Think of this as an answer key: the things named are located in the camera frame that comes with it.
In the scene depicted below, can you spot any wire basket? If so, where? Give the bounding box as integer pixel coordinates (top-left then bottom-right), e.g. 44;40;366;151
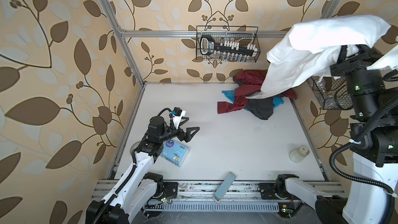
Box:
196;25;261;63
306;77;353;111

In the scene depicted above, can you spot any white plastic cup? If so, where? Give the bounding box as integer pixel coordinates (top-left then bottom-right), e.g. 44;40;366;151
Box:
289;146;310;163

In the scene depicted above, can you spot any maroon shirt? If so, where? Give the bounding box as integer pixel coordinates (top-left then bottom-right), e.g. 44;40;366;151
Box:
217;70;297;114

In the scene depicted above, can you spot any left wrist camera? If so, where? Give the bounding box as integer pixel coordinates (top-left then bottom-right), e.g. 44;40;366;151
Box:
171;107;186;129

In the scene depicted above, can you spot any dark grey cloth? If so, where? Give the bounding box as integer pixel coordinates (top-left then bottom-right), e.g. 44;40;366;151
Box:
245;97;275;120

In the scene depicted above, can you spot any blue tissue pack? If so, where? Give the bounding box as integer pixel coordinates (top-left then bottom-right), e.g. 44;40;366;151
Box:
161;140;189;168

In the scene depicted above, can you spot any back wire basket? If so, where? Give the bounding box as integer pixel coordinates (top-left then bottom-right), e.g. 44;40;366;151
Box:
196;25;261;63

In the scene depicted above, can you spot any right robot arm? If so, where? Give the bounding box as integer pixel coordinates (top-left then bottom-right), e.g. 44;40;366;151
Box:
274;45;398;224

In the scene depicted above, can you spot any teal blue cloth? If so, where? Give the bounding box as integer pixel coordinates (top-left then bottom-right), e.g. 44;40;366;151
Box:
221;90;284;109

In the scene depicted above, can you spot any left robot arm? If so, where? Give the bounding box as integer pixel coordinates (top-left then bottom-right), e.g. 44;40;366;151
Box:
85;107;200;224

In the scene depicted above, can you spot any right wire basket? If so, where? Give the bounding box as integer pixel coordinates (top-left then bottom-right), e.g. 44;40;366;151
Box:
306;77;353;111

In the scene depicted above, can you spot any grey-blue flat case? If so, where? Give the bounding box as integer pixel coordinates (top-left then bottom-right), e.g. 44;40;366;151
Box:
212;172;236;203

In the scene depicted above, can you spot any black handheld tool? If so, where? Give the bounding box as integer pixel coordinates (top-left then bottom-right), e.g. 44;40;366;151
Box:
199;35;257;56

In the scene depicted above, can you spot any white shirt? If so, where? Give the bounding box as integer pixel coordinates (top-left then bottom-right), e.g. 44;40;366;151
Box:
250;15;391;99

